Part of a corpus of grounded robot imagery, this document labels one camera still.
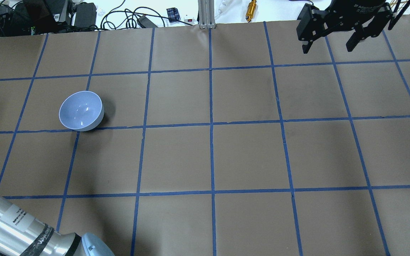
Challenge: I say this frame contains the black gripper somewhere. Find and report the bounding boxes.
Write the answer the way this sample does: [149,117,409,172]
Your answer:
[296,0,394,54]

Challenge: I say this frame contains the blue bowl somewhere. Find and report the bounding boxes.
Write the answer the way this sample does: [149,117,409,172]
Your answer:
[58,91,104,132]

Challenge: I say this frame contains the brass cylinder fitting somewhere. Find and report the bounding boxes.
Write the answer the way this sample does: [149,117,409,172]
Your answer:
[245,0,257,23]

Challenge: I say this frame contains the brown paper table mat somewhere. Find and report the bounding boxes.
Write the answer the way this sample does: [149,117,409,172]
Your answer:
[0,16,410,256]

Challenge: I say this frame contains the small blue box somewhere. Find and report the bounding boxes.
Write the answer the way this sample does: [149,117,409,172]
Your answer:
[166,7,180,23]

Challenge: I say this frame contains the black power adapter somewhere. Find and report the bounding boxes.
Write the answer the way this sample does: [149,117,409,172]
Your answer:
[137,16,158,28]

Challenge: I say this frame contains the aluminium frame post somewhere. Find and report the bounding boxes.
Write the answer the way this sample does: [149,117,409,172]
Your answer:
[197,0,216,29]

